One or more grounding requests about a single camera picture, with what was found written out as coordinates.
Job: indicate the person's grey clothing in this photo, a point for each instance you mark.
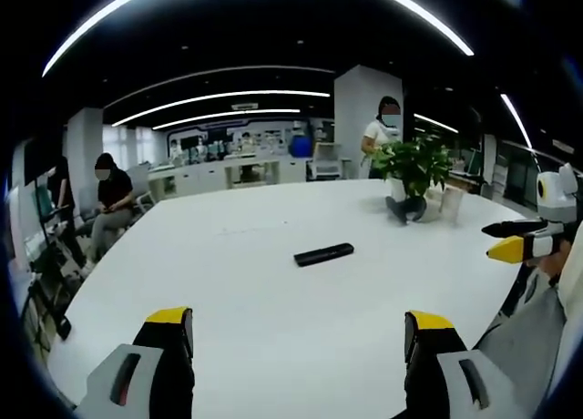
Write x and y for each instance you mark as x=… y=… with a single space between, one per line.
x=528 y=341

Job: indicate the blue water barrel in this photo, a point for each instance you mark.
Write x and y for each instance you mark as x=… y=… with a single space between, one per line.
x=300 y=145

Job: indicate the black remote control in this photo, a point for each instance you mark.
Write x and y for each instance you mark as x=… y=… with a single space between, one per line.
x=324 y=253

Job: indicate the white low cabinet row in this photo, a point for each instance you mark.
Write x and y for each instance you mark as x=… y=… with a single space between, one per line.
x=228 y=173

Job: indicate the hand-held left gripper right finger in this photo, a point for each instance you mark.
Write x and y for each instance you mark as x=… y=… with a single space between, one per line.
x=448 y=373

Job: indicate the small beige cup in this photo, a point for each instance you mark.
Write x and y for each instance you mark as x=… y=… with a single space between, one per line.
x=451 y=205

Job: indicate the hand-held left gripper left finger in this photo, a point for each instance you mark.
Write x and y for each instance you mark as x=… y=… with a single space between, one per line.
x=152 y=373

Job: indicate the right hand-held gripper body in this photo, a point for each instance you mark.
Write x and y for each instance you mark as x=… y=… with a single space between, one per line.
x=556 y=196

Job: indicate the black equipment cart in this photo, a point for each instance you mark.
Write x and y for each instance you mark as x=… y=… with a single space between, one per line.
x=45 y=273

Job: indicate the white office chair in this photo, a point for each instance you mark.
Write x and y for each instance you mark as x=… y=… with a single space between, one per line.
x=325 y=161
x=139 y=187

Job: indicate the green potted plant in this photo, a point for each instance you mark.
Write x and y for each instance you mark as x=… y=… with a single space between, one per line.
x=412 y=173

